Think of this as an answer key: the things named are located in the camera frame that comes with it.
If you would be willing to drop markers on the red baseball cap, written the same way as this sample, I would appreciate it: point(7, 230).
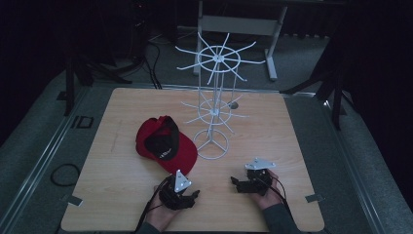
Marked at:
point(185, 153)

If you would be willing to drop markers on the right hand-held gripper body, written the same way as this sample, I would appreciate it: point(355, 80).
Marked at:
point(259, 164)

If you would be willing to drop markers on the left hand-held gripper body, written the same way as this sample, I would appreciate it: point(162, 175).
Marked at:
point(181, 182)

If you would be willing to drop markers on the black rectangular floor frame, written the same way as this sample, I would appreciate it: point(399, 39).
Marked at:
point(85, 122)

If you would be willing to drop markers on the grey metal desk frame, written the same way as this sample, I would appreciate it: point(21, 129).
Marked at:
point(240, 25)

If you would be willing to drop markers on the round grey table grommet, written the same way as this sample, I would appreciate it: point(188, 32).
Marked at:
point(233, 105)

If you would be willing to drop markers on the black tripod stand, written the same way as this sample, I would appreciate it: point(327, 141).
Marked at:
point(337, 94)
point(69, 87)

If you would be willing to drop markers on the grey metal table bracket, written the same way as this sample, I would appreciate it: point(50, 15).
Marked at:
point(314, 198)
point(75, 200)

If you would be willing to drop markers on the person's right hand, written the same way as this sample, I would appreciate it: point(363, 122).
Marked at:
point(271, 200)

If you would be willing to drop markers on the person's left hand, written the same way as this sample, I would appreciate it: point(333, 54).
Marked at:
point(160, 214)

